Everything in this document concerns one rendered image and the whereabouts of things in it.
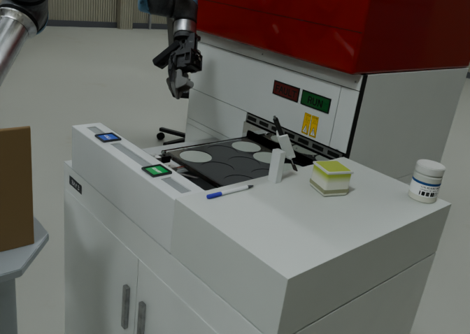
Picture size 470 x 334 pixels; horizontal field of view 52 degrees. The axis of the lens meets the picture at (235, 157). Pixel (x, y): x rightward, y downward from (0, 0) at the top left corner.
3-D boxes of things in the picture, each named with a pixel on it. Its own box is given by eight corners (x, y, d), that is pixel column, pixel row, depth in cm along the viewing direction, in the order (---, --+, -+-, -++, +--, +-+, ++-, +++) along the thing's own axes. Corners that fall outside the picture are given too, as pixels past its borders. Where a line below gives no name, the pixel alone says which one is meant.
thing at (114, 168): (99, 163, 156) (100, 121, 151) (201, 242, 119) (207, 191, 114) (71, 168, 150) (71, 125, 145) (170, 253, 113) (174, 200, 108)
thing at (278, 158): (281, 175, 128) (289, 127, 123) (292, 180, 125) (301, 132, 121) (265, 179, 124) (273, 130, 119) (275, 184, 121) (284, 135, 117)
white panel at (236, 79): (191, 121, 209) (199, 28, 195) (340, 197, 154) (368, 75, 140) (184, 122, 207) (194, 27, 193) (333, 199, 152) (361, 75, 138)
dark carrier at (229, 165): (247, 139, 174) (247, 138, 173) (320, 175, 150) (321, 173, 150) (167, 153, 151) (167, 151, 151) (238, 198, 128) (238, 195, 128)
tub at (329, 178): (332, 183, 127) (337, 159, 124) (348, 195, 121) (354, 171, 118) (308, 184, 124) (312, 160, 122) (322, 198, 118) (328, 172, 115)
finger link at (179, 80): (184, 93, 149) (186, 66, 151) (168, 96, 152) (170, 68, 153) (189, 97, 152) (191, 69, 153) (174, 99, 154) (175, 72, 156)
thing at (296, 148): (243, 144, 182) (247, 120, 179) (335, 190, 153) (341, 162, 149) (240, 144, 181) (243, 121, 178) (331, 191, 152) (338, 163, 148)
